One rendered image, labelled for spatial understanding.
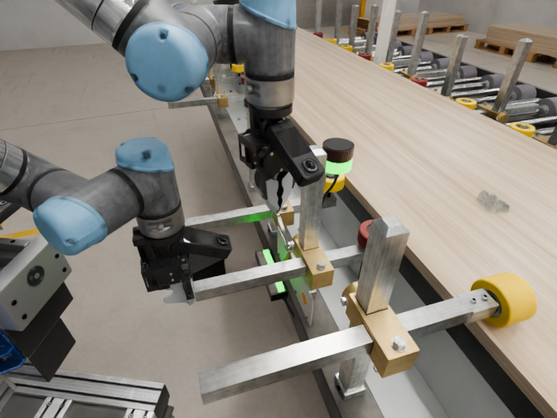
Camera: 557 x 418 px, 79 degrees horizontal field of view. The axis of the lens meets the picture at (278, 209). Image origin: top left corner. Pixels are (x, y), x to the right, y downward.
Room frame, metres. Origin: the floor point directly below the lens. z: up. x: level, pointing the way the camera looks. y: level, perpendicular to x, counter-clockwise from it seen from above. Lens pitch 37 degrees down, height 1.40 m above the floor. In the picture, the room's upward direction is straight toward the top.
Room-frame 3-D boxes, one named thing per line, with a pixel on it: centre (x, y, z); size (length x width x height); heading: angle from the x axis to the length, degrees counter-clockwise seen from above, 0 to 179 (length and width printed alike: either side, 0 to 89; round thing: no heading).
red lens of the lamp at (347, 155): (0.58, -0.11, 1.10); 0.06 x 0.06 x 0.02
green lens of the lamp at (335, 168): (0.58, -0.11, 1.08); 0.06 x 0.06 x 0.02
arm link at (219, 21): (0.52, 0.11, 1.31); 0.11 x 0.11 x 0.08; 89
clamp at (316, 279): (0.55, -0.08, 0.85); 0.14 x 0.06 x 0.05; 17
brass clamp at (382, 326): (0.31, -0.15, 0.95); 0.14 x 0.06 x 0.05; 17
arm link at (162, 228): (0.44, 0.20, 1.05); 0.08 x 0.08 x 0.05
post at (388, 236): (0.33, -0.14, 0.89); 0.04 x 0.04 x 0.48; 17
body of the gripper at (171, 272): (0.44, 0.20, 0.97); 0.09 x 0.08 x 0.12; 107
